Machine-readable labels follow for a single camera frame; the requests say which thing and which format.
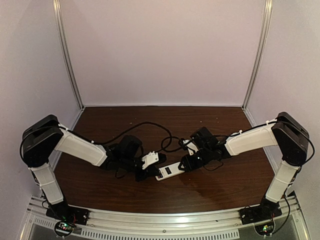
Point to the right round circuit board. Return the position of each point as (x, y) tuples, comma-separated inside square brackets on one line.
[(265, 229)]

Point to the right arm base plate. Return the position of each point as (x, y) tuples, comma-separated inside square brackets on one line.
[(261, 212)]

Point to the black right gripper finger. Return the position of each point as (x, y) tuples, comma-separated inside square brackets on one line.
[(183, 162), (183, 168)]

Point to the round circuit board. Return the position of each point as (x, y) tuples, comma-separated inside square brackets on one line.
[(265, 229), (63, 229)]

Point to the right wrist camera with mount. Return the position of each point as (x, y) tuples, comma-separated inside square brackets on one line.
[(189, 146)]

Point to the left round circuit board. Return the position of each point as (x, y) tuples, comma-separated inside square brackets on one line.
[(63, 229)]

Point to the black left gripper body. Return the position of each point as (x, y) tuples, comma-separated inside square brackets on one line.
[(144, 172)]

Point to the right aluminium frame post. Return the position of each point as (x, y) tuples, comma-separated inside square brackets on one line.
[(264, 32)]

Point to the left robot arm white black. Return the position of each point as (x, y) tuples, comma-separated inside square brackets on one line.
[(48, 135)]

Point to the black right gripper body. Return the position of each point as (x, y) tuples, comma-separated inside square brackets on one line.
[(189, 162)]

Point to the white remote control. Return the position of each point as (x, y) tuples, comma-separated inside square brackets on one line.
[(169, 171)]

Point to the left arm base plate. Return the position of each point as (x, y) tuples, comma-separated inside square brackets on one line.
[(66, 213)]

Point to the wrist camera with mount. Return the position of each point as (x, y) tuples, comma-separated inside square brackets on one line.
[(189, 146), (153, 158)]

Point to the front aluminium rail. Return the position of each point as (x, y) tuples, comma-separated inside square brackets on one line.
[(115, 225)]

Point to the left aluminium frame post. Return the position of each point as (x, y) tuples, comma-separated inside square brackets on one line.
[(65, 52)]

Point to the aluminium frame post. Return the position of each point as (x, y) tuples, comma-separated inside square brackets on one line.
[(65, 52), (264, 32)]

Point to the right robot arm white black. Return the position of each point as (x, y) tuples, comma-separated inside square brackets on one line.
[(284, 131)]

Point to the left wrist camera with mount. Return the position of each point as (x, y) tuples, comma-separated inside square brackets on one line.
[(153, 158)]

